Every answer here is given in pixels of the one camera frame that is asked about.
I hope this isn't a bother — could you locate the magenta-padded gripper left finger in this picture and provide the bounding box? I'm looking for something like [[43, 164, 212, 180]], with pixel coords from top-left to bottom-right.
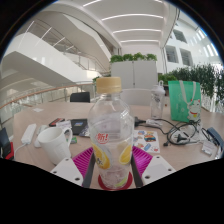
[[50, 146, 98, 190]]

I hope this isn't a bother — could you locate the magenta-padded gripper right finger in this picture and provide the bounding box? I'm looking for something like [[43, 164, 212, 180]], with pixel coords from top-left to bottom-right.
[[129, 145, 177, 189]]

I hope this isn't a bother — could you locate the clear lemon drink bottle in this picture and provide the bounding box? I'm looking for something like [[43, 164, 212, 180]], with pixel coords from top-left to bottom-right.
[[87, 76, 135, 190]]

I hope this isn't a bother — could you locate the white ceramic mug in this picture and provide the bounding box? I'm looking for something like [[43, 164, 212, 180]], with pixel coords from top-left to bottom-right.
[[36, 126, 74, 166]]

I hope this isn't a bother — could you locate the flat round red coaster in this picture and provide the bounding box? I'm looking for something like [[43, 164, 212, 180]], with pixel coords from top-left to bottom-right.
[[97, 171, 134, 192]]

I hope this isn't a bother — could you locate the white computer mouse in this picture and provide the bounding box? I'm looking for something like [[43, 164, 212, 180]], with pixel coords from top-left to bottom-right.
[[33, 138, 43, 149]]

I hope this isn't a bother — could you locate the printed brochure booklet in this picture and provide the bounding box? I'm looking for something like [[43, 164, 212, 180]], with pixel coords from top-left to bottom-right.
[[78, 124, 92, 138]]

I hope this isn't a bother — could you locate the white business card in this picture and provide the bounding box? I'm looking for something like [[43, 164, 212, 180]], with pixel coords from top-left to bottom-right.
[[55, 120, 73, 130]]

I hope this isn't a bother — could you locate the white charger block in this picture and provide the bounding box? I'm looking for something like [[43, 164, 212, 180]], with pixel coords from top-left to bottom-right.
[[145, 118, 162, 128]]

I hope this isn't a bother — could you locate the pale green computer mouse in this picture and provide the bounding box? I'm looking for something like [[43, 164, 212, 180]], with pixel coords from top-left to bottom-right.
[[36, 124, 49, 136]]

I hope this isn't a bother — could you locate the black and red small box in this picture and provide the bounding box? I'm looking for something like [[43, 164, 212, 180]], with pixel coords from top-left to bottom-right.
[[48, 117, 66, 128]]

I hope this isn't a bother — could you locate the black power adapter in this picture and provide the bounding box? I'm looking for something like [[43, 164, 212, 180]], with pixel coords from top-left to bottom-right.
[[134, 116, 147, 127]]

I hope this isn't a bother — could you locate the white power strip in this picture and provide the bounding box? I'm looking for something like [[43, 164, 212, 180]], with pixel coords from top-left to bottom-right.
[[20, 123, 38, 145]]

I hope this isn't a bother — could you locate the white printed card box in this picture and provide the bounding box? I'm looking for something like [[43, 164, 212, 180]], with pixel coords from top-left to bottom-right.
[[200, 139, 217, 156]]

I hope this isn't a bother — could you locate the black and red case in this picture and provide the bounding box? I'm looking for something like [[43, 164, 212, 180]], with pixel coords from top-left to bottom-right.
[[0, 127, 15, 160]]

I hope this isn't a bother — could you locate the clear shaker bottle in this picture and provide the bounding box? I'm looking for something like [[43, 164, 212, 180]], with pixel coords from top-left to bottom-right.
[[149, 79, 167, 120]]

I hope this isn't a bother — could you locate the green cat print tote bag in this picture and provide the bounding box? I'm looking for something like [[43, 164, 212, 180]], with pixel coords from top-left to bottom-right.
[[167, 80, 203, 124]]

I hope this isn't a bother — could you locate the black office chair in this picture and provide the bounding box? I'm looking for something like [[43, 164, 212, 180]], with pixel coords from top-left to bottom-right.
[[69, 91, 91, 103]]

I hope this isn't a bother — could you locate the white planter box with plants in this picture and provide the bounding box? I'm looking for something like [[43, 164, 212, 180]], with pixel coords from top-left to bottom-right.
[[109, 52, 159, 90]]

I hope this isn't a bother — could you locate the green hedge plant row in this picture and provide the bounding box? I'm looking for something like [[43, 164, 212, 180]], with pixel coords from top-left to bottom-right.
[[158, 63, 224, 108]]

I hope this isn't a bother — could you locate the black cable bundle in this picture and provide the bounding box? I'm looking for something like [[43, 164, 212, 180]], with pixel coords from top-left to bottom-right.
[[134, 116, 208, 148]]

